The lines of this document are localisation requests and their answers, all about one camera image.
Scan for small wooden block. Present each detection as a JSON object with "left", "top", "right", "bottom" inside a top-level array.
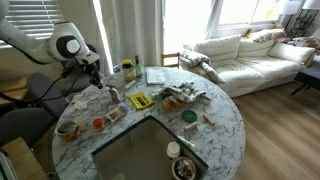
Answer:
[
  {"left": 203, "top": 113, "right": 217, "bottom": 125},
  {"left": 183, "top": 121, "right": 199, "bottom": 131}
]

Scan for grey office chair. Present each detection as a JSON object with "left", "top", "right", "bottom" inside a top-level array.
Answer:
[{"left": 0, "top": 71, "right": 93, "bottom": 148}]

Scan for round bowl with food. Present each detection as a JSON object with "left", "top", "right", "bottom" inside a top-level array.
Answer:
[{"left": 171, "top": 155, "right": 198, "bottom": 180}]

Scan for bright window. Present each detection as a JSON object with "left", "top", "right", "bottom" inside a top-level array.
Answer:
[{"left": 213, "top": 0, "right": 291, "bottom": 29}]

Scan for white sheer curtain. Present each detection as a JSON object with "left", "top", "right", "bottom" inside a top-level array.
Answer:
[{"left": 99, "top": 0, "right": 164, "bottom": 68}]

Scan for open tin can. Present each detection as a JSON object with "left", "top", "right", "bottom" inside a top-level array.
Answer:
[{"left": 55, "top": 120, "right": 81, "bottom": 143}]

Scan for patterned sofa pillow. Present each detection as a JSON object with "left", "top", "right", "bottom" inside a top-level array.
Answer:
[{"left": 248, "top": 28, "right": 286, "bottom": 44}]

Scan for yellow lid dark jar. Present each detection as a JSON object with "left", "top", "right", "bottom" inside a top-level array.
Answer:
[{"left": 121, "top": 58, "right": 136, "bottom": 83}]

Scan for blue cap clear bottle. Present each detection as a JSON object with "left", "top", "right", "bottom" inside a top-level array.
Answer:
[{"left": 111, "top": 65, "right": 122, "bottom": 77}]

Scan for white folded napkin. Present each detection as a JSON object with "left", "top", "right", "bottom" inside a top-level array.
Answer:
[{"left": 145, "top": 68, "right": 167, "bottom": 85}]

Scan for clear plastic card tray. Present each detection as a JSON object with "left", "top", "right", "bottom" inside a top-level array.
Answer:
[{"left": 104, "top": 105, "right": 129, "bottom": 123}]

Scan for black coffee table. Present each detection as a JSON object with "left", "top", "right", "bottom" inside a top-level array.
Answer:
[{"left": 289, "top": 64, "right": 320, "bottom": 98}]

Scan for green house plant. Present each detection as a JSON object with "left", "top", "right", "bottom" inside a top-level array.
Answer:
[{"left": 293, "top": 13, "right": 314, "bottom": 34}]

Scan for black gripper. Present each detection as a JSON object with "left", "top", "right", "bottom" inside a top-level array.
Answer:
[{"left": 75, "top": 53, "right": 105, "bottom": 90}]

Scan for striped dish towel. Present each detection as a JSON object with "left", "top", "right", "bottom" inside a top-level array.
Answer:
[{"left": 154, "top": 81, "right": 212, "bottom": 104}]

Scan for green round lid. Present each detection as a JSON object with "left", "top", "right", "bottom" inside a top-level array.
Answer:
[{"left": 180, "top": 109, "right": 198, "bottom": 124}]

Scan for brown cardboard box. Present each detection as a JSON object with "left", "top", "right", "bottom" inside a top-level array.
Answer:
[{"left": 0, "top": 136, "right": 49, "bottom": 180}]

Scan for floral cushion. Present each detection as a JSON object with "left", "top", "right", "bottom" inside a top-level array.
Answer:
[{"left": 288, "top": 35, "right": 320, "bottom": 51}]

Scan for wooden chair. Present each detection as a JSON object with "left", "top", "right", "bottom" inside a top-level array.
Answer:
[{"left": 161, "top": 52, "right": 181, "bottom": 69}]

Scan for small red lid container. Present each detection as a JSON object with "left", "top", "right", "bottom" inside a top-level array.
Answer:
[{"left": 91, "top": 117, "right": 106, "bottom": 132}]

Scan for small white block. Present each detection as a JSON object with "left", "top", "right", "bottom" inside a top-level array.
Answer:
[{"left": 124, "top": 79, "right": 137, "bottom": 90}]

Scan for yellow flat card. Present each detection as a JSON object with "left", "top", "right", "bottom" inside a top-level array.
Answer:
[{"left": 128, "top": 91, "right": 155, "bottom": 111}]

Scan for white sofa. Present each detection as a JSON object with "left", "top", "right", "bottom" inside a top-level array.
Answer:
[{"left": 182, "top": 28, "right": 316, "bottom": 99}]

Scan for small tan wood block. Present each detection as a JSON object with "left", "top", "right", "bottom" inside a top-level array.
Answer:
[{"left": 77, "top": 119, "right": 88, "bottom": 132}]

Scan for folded grey white blanket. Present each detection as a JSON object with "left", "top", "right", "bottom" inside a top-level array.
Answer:
[{"left": 179, "top": 49, "right": 227, "bottom": 84}]

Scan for white plastic bottle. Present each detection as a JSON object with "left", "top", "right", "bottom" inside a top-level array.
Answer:
[{"left": 166, "top": 141, "right": 181, "bottom": 160}]

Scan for white green tube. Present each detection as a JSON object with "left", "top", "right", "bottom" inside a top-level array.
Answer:
[{"left": 176, "top": 134, "right": 197, "bottom": 150}]

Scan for red cap green sauce bottle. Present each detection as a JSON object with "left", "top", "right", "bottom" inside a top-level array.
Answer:
[{"left": 134, "top": 54, "right": 143, "bottom": 78}]

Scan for white window blinds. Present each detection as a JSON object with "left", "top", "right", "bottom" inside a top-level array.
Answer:
[{"left": 6, "top": 0, "right": 73, "bottom": 41}]

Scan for wooden side table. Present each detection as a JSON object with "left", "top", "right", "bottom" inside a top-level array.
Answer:
[{"left": 0, "top": 76, "right": 29, "bottom": 108}]

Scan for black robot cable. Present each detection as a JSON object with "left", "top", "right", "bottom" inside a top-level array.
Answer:
[{"left": 0, "top": 64, "right": 84, "bottom": 104}]

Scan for orange glass jar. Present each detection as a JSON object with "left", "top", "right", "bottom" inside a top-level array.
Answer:
[{"left": 162, "top": 95, "right": 183, "bottom": 113}]

